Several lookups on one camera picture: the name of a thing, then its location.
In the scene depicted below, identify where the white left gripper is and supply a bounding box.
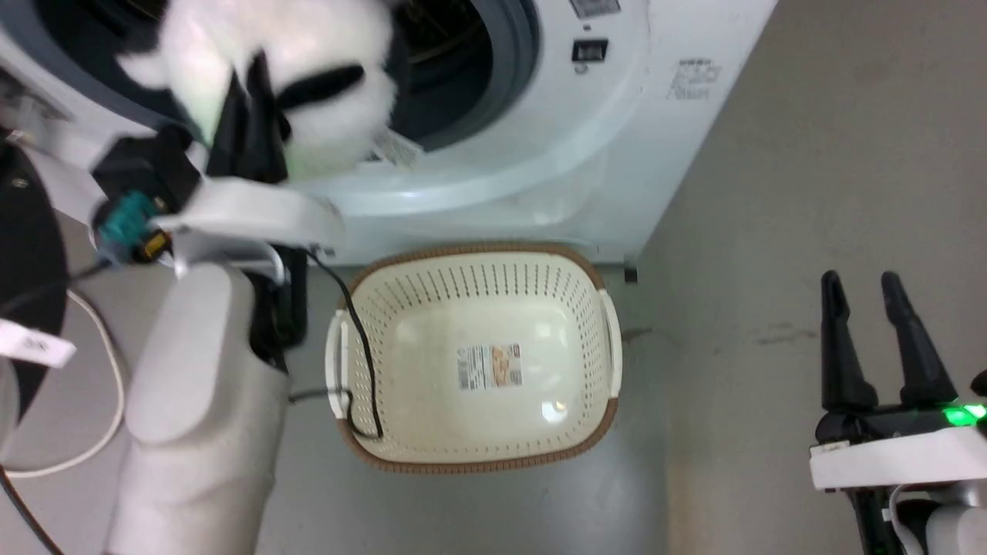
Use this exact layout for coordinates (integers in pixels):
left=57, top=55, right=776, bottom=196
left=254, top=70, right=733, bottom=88
left=151, top=49, right=346, bottom=280

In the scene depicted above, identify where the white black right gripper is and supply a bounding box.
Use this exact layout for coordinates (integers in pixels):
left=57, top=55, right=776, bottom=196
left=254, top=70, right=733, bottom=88
left=809, top=270, right=987, bottom=492

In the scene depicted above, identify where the white fluffy plush garment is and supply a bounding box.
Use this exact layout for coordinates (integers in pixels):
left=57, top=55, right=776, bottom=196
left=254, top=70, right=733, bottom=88
left=116, top=0, right=399, bottom=183

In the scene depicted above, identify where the dark round washing machine door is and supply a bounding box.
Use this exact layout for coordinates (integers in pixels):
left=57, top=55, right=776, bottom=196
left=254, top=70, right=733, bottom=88
left=0, top=143, right=69, bottom=423

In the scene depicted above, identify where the cream laundry basket brown rim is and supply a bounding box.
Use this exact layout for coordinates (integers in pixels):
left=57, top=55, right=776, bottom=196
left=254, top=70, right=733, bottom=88
left=325, top=242, right=622, bottom=474

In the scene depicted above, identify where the white front-load washing machine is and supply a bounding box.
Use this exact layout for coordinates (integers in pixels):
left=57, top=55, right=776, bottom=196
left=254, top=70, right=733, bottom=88
left=0, top=0, right=780, bottom=267

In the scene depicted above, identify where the paper label sticker in basket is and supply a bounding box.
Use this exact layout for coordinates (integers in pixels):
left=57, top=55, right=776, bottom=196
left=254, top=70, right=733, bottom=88
left=456, top=344, right=524, bottom=391

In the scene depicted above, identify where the white warning sticker on seal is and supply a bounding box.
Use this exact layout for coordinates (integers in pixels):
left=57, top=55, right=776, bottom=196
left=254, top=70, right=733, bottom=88
left=369, top=129, right=423, bottom=169

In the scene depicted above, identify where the grey rubber door seal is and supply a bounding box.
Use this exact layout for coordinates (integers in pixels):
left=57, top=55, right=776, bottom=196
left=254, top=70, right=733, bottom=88
left=31, top=0, right=541, bottom=153

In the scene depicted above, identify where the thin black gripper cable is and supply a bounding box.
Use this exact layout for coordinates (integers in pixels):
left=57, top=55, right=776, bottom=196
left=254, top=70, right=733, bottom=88
left=305, top=247, right=385, bottom=442

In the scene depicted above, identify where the white looped cable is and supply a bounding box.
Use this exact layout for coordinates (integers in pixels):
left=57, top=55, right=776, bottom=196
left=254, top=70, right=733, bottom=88
left=0, top=288, right=126, bottom=479

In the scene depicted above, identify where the white paper cable tag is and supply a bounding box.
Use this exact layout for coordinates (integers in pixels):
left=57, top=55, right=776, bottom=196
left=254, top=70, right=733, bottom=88
left=0, top=319, right=78, bottom=368

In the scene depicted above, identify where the black cable near floor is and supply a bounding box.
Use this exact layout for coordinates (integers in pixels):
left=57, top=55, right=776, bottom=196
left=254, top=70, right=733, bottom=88
left=0, top=465, right=64, bottom=555

